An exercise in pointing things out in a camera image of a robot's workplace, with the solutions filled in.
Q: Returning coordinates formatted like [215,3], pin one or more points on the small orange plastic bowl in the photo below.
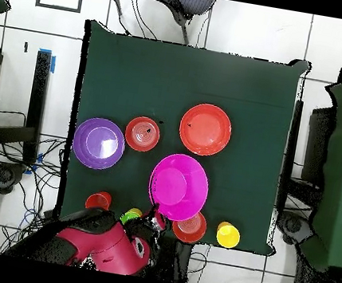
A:
[189,232]
[135,140]

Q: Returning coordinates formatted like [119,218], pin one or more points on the green plastic cup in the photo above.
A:
[126,217]

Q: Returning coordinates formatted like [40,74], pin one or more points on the large pink plastic bowl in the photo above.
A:
[179,188]

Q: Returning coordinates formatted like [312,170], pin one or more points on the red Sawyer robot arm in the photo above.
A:
[108,247]

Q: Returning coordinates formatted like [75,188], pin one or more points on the light orange plastic cup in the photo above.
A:
[222,223]

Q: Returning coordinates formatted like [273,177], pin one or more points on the large orange plastic bowl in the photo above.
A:
[205,131]

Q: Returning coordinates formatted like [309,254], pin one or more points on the purple plastic bowl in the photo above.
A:
[80,149]

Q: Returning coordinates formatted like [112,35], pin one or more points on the black power strip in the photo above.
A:
[50,216]

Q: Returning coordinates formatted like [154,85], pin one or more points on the blue tape strip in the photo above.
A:
[52,65]

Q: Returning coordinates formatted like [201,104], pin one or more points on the grey office chair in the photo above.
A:
[190,4]

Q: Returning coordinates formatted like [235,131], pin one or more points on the black metal frame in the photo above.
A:
[38,93]

